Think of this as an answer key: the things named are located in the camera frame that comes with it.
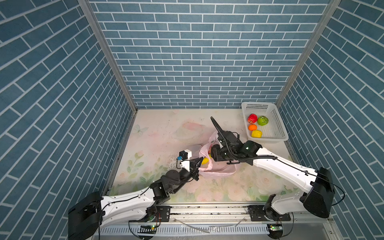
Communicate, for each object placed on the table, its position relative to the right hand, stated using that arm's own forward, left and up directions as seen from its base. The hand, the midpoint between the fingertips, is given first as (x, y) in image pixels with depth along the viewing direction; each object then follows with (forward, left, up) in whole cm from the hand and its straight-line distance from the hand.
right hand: (215, 155), depth 78 cm
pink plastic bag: (-1, -1, -14) cm, 14 cm away
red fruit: (+37, -27, -9) cm, 47 cm away
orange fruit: (+30, -27, -10) cm, 41 cm away
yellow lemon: (+24, -28, -9) cm, 38 cm away
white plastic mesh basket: (+30, -43, -13) cm, 54 cm away
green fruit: (+35, -34, -8) cm, 49 cm away
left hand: (-6, +4, +5) cm, 9 cm away
